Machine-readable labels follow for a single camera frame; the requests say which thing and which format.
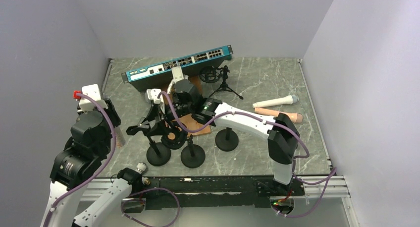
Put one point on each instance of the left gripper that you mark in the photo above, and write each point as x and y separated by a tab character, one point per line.
113	113

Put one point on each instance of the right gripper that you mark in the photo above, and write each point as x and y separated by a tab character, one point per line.
160	114

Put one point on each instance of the black clamp mic stand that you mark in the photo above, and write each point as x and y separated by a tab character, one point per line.
226	140

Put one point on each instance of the white microphone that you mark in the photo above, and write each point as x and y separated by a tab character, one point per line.
288	100

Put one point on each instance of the glitter microphone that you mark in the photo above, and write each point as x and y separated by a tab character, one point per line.
120	139

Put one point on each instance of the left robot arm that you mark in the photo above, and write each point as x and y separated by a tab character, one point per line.
93	137

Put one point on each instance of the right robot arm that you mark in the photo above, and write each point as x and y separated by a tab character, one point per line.
187	111

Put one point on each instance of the black round base stand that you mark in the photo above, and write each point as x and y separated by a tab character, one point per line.
157	154

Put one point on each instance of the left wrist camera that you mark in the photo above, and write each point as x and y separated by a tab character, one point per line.
93	92

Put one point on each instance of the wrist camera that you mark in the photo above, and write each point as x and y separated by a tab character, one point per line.
152	96
93	92

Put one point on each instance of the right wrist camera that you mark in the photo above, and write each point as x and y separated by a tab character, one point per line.
152	96

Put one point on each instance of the white metal lever handle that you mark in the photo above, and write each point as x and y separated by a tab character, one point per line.
177	75

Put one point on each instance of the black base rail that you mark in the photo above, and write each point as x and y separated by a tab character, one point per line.
213	191

